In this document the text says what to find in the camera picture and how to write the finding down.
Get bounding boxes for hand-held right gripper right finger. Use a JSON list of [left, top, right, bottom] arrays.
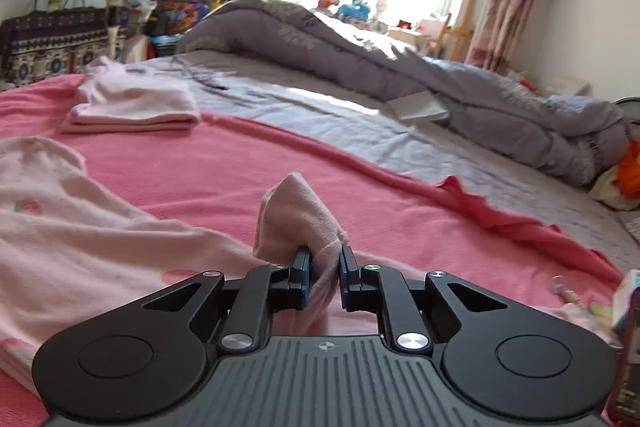
[[338, 245, 517, 354]]

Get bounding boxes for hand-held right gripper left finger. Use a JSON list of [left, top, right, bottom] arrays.
[[134, 245, 314, 354]]

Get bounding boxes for pink strawberry pajama top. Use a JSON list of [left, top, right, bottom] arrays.
[[0, 135, 351, 399]]

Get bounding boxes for pink strawberry pajama pants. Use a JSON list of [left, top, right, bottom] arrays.
[[62, 55, 202, 134]]

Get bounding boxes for pink fleece blanket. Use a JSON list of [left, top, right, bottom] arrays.
[[0, 73, 627, 427]]

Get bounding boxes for white book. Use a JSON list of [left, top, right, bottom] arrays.
[[387, 90, 451, 124]]

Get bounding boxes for grey floral quilt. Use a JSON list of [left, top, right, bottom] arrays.
[[177, 0, 631, 188]]

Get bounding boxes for blue plush toy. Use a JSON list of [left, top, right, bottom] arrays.
[[337, 0, 374, 22]]

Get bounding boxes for cream jacket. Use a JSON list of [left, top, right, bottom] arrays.
[[588, 166, 640, 212]]

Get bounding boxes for grey patterned pillow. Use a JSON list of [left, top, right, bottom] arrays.
[[617, 209, 640, 243]]

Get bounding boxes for cream box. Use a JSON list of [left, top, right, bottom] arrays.
[[544, 76, 591, 97]]

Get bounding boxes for dark maroon case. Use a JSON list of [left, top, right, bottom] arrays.
[[606, 286, 640, 426]]

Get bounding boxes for colourful cartoon box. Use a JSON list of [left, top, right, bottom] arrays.
[[152, 0, 211, 38]]

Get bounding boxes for orange cloth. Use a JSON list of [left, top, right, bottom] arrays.
[[617, 154, 640, 198]]

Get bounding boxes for dark bed headboard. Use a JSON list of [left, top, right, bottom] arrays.
[[613, 96, 640, 123]]

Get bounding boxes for white ribbed post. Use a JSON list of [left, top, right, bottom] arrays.
[[107, 25, 125, 60]]

